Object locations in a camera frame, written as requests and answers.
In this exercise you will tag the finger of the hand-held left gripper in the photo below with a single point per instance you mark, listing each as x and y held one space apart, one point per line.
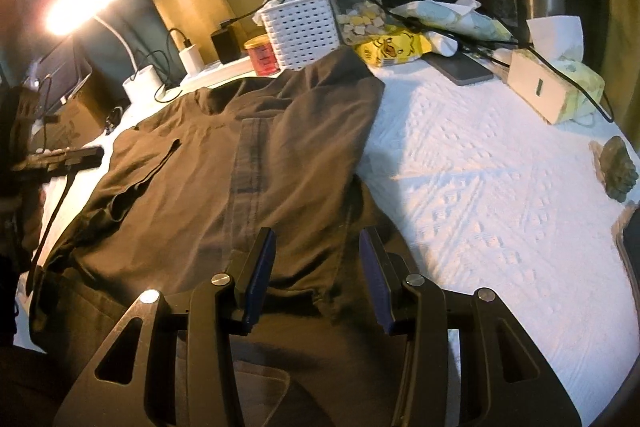
75 157

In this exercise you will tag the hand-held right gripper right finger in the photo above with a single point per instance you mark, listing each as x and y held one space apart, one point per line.
375 282

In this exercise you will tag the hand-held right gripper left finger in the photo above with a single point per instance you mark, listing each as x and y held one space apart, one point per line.
260 277

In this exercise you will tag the dark brown t-shirt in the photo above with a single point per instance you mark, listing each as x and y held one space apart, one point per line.
200 182

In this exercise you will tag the cardboard box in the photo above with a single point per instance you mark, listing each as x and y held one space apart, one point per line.
85 117

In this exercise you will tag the white desk lamp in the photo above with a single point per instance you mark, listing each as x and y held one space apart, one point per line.
145 84

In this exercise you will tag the white charger plug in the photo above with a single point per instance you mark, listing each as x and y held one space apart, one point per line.
191 59

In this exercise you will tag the white power strip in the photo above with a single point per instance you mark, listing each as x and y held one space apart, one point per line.
220 69

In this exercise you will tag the black charger plug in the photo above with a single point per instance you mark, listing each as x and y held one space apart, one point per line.
226 42

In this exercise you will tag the red jar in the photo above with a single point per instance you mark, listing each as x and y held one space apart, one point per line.
261 57

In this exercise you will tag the grey smartphone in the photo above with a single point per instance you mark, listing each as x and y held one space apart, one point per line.
460 69

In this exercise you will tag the yellow snack bag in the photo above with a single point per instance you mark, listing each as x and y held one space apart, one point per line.
390 49

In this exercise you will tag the white tube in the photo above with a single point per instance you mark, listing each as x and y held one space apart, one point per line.
445 46

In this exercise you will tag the white perforated basket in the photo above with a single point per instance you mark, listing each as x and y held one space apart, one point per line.
302 32

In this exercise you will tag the tissue box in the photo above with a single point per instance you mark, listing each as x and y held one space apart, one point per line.
540 87

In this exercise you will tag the stone figurine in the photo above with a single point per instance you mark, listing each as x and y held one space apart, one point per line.
617 167

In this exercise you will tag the wet wipes pack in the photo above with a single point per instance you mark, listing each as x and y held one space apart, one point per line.
450 19

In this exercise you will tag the clear jar with white lid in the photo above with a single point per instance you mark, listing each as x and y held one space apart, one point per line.
357 7

